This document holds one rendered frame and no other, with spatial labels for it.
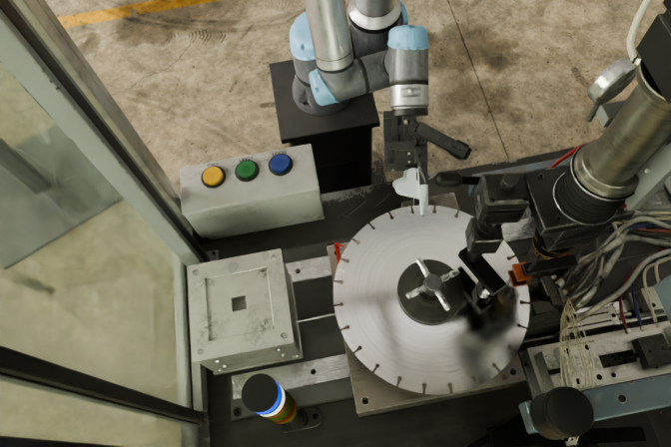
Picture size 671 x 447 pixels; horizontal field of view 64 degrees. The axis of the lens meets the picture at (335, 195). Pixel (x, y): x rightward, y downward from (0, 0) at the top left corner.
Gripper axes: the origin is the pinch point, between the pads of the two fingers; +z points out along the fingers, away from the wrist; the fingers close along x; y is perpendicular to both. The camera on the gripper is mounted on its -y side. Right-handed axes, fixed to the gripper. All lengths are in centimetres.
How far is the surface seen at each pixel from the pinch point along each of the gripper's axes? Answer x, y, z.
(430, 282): 19.5, 0.6, 9.1
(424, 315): 18.1, 1.5, 15.0
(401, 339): 19.2, 5.4, 18.6
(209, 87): -130, 80, -41
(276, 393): 43, 22, 17
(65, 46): 37, 49, -27
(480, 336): 18.8, -7.4, 18.4
